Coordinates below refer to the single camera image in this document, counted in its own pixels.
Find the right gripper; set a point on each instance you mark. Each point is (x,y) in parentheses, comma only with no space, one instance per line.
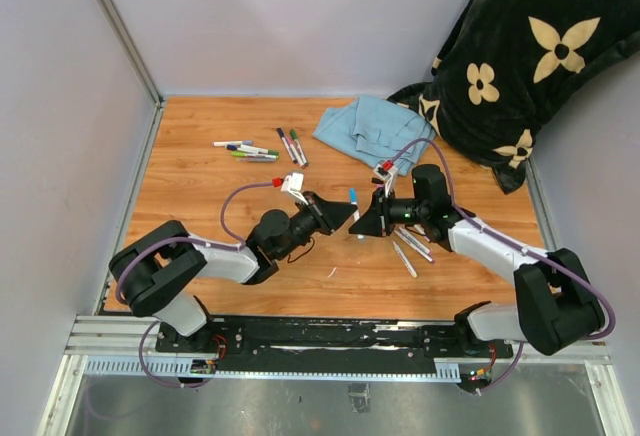
(377,221)

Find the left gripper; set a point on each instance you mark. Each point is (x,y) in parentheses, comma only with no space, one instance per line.
(319,209)

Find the light blue cap marker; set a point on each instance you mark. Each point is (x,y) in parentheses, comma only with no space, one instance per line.
(356,213)

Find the white slim marker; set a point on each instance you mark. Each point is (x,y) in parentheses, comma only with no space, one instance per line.
(410,268)

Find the black marker pen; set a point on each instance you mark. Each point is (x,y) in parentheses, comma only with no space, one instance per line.
(423,234)

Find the magenta cap marker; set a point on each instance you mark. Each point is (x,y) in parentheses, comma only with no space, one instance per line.
(428,258)

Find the pink marker pen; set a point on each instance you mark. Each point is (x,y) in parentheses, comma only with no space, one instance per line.
(417,240)

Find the red pink cap marker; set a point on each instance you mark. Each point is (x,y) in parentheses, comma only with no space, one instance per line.
(297,155)

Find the dark blue cap marker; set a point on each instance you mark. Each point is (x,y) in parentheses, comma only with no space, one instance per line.
(287,145)

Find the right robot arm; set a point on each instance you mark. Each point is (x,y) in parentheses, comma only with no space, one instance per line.
(554,307)

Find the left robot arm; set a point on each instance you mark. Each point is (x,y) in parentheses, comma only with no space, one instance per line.
(152,274)

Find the green cap marker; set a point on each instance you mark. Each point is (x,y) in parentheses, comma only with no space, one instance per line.
(295,138)

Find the light blue cloth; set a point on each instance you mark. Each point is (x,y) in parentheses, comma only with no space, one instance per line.
(371,130)

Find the lavender marker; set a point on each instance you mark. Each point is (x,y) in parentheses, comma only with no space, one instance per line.
(258,159)

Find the light green marker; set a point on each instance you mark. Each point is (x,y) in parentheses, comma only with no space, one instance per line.
(239,154)

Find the navy green marker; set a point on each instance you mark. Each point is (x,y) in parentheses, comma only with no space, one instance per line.
(251,150)

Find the black floral blanket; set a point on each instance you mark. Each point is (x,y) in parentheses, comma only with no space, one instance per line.
(508,67)

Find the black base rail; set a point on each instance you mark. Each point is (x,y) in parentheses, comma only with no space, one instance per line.
(325,346)

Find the aluminium corner post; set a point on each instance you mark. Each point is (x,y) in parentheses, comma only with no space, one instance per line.
(119,27)

